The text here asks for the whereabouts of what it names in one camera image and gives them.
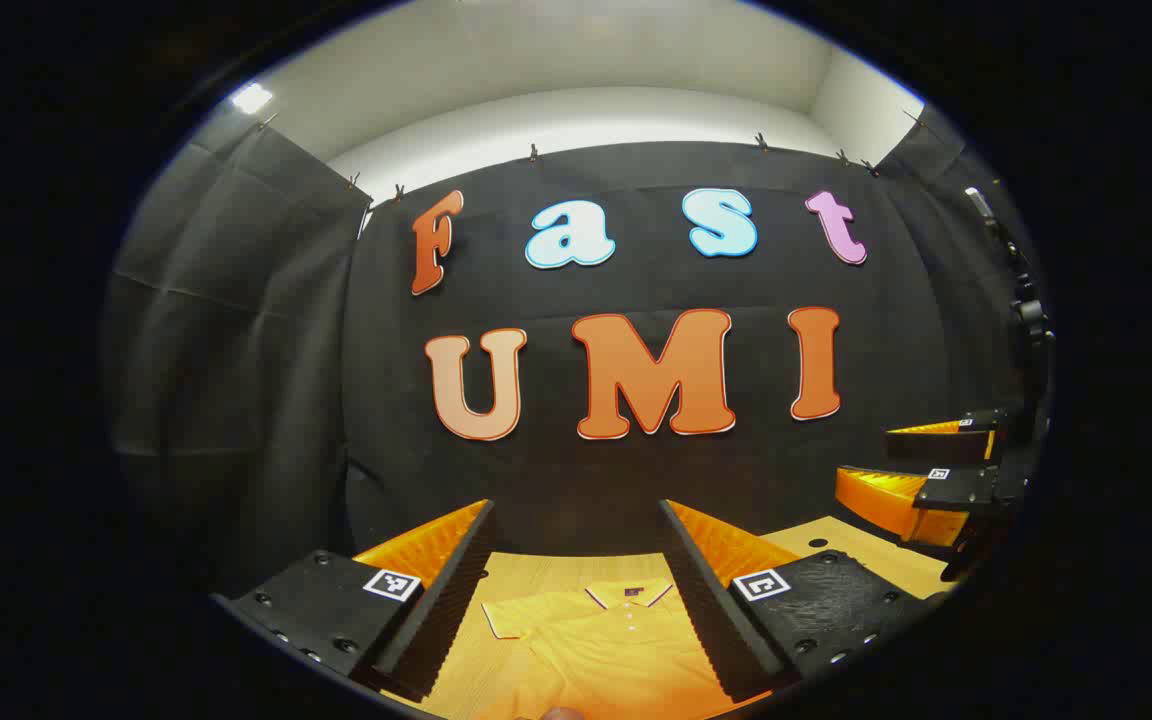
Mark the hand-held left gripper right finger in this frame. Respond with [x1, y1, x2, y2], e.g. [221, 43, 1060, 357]
[658, 498, 949, 703]

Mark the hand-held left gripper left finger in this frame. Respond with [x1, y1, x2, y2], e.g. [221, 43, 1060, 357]
[211, 498, 498, 703]

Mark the orange polo T-shirt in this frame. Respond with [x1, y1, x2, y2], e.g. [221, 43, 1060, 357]
[471, 582, 775, 720]

